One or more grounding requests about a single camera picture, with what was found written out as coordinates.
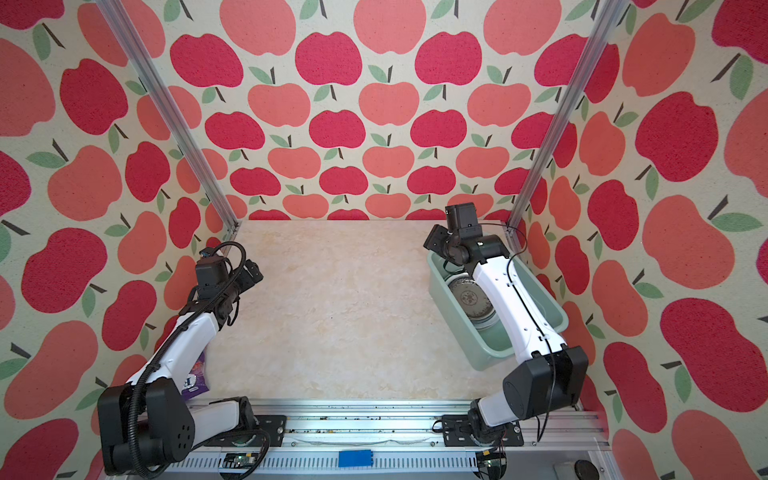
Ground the purple snack packet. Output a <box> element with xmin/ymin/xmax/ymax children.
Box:
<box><xmin>181</xmin><ymin>353</ymin><xmax>209</xmax><ymax>401</ymax></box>

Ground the mint green plastic bin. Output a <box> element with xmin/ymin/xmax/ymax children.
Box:
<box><xmin>426</xmin><ymin>252</ymin><xmax>569</xmax><ymax>371</ymax></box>

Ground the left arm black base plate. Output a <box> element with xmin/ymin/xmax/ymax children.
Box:
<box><xmin>227</xmin><ymin>415</ymin><xmax>286</xmax><ymax>449</ymax></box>

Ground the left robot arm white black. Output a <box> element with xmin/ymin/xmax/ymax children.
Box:
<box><xmin>97</xmin><ymin>241</ymin><xmax>271</xmax><ymax>479</ymax></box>

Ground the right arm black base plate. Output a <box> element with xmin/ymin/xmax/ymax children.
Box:
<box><xmin>439</xmin><ymin>413</ymin><xmax>525</xmax><ymax>448</ymax></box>

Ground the black round object right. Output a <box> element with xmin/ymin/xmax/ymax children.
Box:
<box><xmin>573</xmin><ymin>460</ymin><xmax>600</xmax><ymax>480</ymax></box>

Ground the blue block on rail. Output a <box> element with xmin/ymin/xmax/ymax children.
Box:
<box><xmin>338</xmin><ymin>449</ymin><xmax>374</xmax><ymax>468</ymax></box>

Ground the right aluminium frame post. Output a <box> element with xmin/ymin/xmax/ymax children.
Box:
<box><xmin>507</xmin><ymin>0</ymin><xmax>629</xmax><ymax>235</ymax></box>

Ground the left aluminium frame post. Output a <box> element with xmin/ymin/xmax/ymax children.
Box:
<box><xmin>96</xmin><ymin>0</ymin><xmax>241</xmax><ymax>240</ymax></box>

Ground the green circuit board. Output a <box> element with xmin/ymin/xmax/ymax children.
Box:
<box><xmin>221</xmin><ymin>453</ymin><xmax>258</xmax><ymax>470</ymax></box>

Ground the white fluted plate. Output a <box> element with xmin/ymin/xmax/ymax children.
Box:
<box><xmin>446</xmin><ymin>272</ymin><xmax>502</xmax><ymax>331</ymax></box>

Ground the aluminium frame post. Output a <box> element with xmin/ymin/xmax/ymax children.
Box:
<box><xmin>96</xmin><ymin>0</ymin><xmax>241</xmax><ymax>240</ymax></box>
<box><xmin>507</xmin><ymin>0</ymin><xmax>629</xmax><ymax>235</ymax></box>

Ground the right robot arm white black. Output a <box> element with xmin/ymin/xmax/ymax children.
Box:
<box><xmin>424</xmin><ymin>203</ymin><xmax>588</xmax><ymax>446</ymax></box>

